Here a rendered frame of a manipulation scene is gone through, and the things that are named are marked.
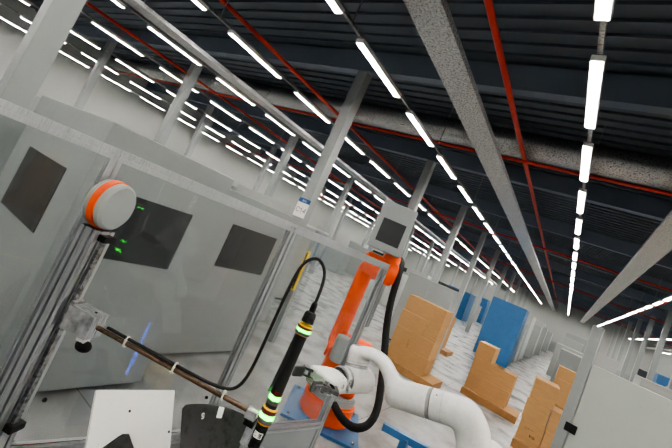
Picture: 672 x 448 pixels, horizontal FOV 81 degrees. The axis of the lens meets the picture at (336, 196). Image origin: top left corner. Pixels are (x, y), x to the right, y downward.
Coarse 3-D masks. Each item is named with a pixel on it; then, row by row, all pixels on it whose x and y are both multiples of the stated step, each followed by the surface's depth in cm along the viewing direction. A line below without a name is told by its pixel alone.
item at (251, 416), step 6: (252, 408) 109; (246, 414) 107; (252, 414) 107; (246, 420) 106; (252, 420) 106; (246, 426) 106; (252, 426) 106; (246, 432) 106; (246, 438) 106; (240, 444) 106; (246, 444) 107
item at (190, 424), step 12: (192, 408) 120; (204, 408) 120; (216, 408) 121; (228, 408) 123; (192, 420) 118; (216, 420) 119; (228, 420) 120; (240, 420) 122; (192, 432) 116; (204, 432) 116; (216, 432) 117; (228, 432) 118; (240, 432) 119; (180, 444) 114; (192, 444) 114; (204, 444) 114; (216, 444) 115; (228, 444) 116
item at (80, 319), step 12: (72, 300) 118; (84, 300) 122; (72, 312) 116; (84, 312) 115; (96, 312) 119; (60, 324) 117; (72, 324) 115; (84, 324) 115; (96, 324) 117; (84, 336) 114; (96, 336) 119
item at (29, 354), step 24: (96, 240) 120; (72, 264) 118; (96, 264) 124; (72, 288) 118; (48, 312) 116; (24, 336) 116; (48, 336) 116; (24, 360) 115; (0, 384) 114; (24, 384) 115; (0, 408) 113; (0, 432) 113
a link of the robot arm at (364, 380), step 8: (352, 368) 130; (360, 368) 130; (368, 368) 138; (360, 376) 129; (368, 376) 133; (360, 384) 128; (368, 384) 132; (352, 392) 127; (360, 392) 130; (368, 392) 134
